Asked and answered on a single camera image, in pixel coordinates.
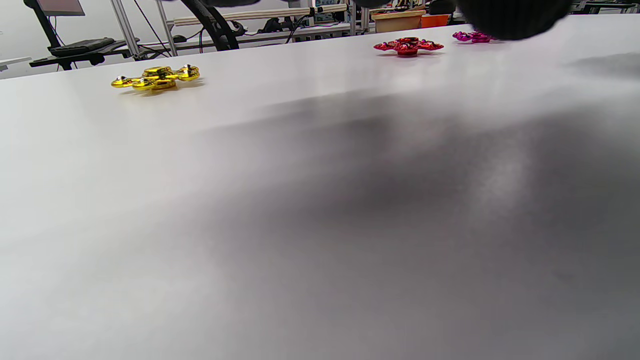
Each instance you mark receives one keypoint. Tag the person's left hand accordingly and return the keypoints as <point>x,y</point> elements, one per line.
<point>515,17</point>

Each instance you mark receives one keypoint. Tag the magenta fidget spinner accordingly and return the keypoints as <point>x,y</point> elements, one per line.
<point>471,36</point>

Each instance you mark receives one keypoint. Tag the red fidget spinner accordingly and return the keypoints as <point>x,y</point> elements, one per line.
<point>407,46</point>

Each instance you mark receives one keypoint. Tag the gold fidget spinner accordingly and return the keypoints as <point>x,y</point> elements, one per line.
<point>159,77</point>

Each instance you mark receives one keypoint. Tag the bundle of beige rods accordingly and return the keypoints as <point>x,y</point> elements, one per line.
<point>250,15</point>

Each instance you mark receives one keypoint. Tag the black keyboard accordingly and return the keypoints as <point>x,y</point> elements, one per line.
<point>82,46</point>

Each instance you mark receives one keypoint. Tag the black computer cart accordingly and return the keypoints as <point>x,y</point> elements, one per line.
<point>75,56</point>

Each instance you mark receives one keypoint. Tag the monitor screen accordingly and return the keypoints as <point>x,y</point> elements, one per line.
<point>60,7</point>

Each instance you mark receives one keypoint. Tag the aluminium frame post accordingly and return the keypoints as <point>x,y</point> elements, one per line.
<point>125,30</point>

